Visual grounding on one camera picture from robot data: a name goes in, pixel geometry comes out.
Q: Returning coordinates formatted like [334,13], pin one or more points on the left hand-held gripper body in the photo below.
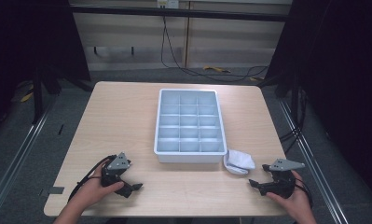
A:
[118,162]

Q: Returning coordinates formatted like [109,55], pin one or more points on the grey tape piece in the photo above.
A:
[56,190]

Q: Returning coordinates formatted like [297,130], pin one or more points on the black curtain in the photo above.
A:
[345,77]
[25,46]

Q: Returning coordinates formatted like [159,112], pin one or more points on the aluminium floor rail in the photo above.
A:
[19,155]
[314,165]

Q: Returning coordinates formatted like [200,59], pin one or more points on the person's right hand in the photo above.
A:
[297,202]

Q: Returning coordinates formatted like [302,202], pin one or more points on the white divided storage box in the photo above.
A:
[190,124]

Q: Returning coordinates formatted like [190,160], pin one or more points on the white wall socket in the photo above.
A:
[168,3]

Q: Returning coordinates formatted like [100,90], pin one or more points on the person's left hand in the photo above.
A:
[92,191]

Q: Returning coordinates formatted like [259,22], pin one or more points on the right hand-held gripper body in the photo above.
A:
[283,185]

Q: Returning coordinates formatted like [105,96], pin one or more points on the white sock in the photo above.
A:
[239,161]

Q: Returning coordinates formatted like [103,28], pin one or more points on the yellow strip on floor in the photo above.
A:
[216,68]
[26,97]

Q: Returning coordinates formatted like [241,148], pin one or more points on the black horizontal bar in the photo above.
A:
[174,13]

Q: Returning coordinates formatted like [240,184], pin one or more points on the black metal stand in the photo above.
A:
[295,99]

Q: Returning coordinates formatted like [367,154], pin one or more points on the small black floor piece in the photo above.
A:
[61,129]

